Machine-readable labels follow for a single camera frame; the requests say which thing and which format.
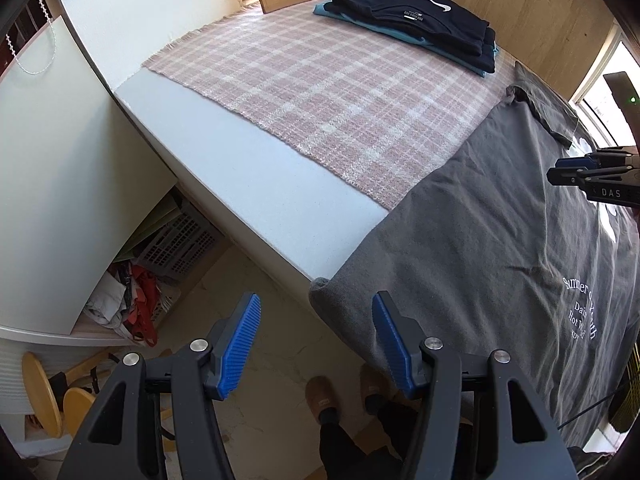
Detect white bead cord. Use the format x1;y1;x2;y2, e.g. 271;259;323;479
5;0;56;76

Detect dark green object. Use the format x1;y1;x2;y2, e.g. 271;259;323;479
610;345;640;433

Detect person's legs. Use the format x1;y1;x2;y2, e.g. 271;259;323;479
319;392;423;480

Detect grey plastic basket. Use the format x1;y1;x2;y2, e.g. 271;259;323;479
132;205;219;282

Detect white window frame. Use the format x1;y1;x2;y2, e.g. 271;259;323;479
572;20;640;141

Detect pink plaid blanket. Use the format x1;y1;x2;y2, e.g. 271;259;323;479
141;0;576;211

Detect round wooden stool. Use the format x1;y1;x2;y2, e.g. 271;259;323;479
62;387;97;437
22;352;64;438

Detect pile of clothes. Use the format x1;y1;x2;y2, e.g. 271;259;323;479
85;260;162;347

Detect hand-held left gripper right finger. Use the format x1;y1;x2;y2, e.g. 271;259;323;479
371;291;576;480

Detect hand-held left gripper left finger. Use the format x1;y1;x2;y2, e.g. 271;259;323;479
57;292;262;480

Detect grey flower print t-shirt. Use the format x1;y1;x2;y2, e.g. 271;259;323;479
308;60;640;448

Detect brown slipper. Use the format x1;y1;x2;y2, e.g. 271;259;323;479
306;376;344;426
360;362;392;413

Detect folded navy shirt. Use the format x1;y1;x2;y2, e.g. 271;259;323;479
330;0;496;73

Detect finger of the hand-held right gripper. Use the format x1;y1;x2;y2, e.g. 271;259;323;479
546;166;632;188
557;147;633;171

